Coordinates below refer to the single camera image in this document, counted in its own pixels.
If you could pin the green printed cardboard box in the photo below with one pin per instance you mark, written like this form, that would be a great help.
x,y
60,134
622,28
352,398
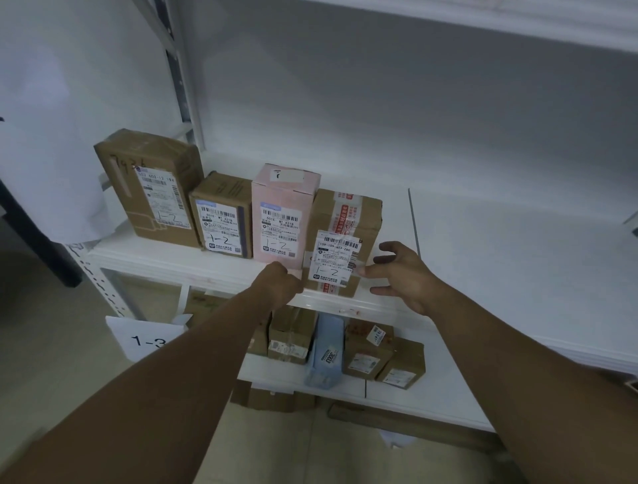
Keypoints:
x,y
204,309

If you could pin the red-taped parcel marked 1-2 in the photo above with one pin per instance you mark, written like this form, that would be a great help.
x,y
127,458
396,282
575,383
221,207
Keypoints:
x,y
369,219

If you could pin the brown parcel white label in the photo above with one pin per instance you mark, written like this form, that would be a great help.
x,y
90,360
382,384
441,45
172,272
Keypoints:
x,y
291,329

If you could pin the person's right hand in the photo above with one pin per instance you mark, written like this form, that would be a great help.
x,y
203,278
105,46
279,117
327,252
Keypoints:
x,y
408,279

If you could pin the torn brown cardboard sheet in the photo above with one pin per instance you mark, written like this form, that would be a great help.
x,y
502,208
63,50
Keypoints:
x,y
269,399

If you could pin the white paper shelf label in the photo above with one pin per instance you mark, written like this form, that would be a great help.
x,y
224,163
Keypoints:
x,y
45,164
137,339

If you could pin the light blue box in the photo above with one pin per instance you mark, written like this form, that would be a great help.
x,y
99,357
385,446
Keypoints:
x,y
326,344

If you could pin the bottom-shelf brown parcels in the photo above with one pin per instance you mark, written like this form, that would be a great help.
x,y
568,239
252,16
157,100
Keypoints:
x,y
364,344

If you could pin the brown parcel marked 1-3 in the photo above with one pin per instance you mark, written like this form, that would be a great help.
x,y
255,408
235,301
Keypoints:
x,y
408,359

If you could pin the flattened brown cardboard sheet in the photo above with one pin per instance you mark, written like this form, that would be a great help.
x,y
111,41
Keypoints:
x,y
423,429

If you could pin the person's right forearm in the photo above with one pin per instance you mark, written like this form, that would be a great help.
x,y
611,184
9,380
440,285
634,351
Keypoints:
x,y
538,389

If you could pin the white metal shelf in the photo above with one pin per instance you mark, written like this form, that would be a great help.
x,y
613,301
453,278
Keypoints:
x,y
498,259

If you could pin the small white paper scrap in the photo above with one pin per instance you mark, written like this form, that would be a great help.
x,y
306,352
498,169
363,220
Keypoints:
x,y
399,440

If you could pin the pink package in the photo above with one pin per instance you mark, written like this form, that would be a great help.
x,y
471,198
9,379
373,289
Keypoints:
x,y
289,199

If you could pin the person's left hand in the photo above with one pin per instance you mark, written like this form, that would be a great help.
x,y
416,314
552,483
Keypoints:
x,y
279,286

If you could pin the brown box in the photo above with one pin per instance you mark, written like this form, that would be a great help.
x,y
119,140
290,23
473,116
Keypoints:
x,y
169,159

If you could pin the person's left forearm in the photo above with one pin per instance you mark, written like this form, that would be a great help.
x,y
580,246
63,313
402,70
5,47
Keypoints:
x,y
124,399

